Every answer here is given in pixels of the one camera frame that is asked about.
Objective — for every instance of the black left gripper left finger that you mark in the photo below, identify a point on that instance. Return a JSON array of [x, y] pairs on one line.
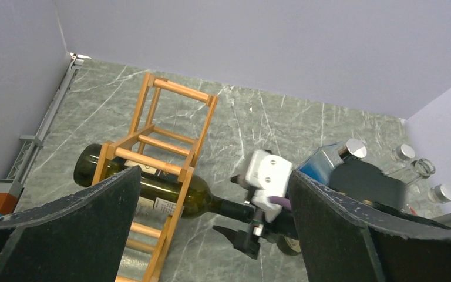
[[79, 237]]

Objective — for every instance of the wooden wine rack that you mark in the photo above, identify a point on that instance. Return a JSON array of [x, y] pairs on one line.
[[142, 132]]

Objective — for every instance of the dark green wine bottle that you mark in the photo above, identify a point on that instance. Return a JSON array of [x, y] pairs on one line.
[[160, 191]]

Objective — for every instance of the small clear bottle silver cap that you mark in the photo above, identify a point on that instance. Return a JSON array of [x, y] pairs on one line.
[[440, 194]]

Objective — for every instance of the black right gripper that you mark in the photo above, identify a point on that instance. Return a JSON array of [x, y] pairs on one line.
[[248, 242]]

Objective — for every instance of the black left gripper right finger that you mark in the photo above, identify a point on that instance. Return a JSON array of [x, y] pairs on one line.
[[343, 239]]

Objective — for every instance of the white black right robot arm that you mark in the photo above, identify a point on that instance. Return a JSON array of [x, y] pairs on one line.
[[359, 180]]

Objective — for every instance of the blue square glass bottle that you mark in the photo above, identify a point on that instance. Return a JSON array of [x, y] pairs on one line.
[[326, 158]]

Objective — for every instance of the aluminium table edge rail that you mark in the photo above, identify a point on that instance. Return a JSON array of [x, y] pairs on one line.
[[31, 144]]

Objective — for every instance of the clear glass bottle open top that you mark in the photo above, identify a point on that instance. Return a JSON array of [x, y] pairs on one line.
[[417, 170]]

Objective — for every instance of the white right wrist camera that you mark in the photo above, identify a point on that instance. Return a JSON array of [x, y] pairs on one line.
[[265, 176]]

